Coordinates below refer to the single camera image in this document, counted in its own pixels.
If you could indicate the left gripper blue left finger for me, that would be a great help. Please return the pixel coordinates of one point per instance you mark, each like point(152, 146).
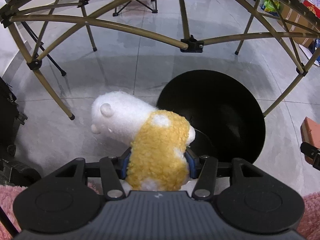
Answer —
point(123, 162)

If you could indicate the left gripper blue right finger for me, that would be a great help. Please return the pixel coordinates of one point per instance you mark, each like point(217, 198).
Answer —
point(193, 162)

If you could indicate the orange layered sponge block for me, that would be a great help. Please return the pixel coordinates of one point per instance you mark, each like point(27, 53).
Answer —
point(310, 133)

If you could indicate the white yellow plush toy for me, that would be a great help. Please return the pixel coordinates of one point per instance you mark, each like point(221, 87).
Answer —
point(157, 138)

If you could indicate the black round trash bin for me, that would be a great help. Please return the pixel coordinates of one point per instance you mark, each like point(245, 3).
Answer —
point(227, 118)

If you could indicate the black suitcase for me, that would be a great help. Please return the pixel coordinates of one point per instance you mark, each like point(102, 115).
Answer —
point(13, 172)

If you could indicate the pink fluffy sleeve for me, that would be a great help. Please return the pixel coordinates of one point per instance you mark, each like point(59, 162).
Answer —
point(7, 197)

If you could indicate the red gift bag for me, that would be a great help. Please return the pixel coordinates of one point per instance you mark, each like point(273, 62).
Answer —
point(313, 8)

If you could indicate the black camera tripod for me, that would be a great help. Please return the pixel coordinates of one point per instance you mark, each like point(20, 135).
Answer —
point(36, 39)

